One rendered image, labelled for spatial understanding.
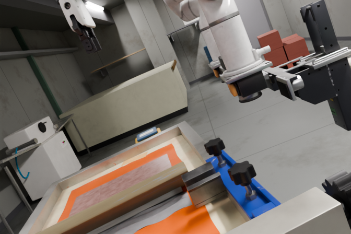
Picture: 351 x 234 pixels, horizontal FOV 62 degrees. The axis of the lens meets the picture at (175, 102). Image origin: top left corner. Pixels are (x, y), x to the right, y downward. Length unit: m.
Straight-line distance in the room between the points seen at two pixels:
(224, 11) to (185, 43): 7.90
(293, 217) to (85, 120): 5.76
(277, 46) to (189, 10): 4.59
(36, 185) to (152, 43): 4.89
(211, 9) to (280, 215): 0.63
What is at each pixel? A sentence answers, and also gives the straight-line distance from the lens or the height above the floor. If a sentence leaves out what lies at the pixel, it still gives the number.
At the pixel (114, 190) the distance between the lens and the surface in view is 0.96.
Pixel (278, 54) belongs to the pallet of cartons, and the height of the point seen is 0.34.
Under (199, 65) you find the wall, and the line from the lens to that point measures 8.80.
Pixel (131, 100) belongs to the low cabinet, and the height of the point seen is 0.64.
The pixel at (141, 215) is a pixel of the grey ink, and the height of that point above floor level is 0.96.
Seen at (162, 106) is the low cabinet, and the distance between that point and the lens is 5.68.
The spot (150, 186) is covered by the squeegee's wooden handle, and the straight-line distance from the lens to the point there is 0.69.
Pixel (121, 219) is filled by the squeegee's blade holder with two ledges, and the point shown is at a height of 0.96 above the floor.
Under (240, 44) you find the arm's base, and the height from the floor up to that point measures 1.21.
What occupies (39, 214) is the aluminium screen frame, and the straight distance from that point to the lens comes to 1.03.
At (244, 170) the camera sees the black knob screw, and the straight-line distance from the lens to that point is 0.50.
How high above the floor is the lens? 1.29
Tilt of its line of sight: 10 degrees down
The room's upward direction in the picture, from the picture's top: 24 degrees counter-clockwise
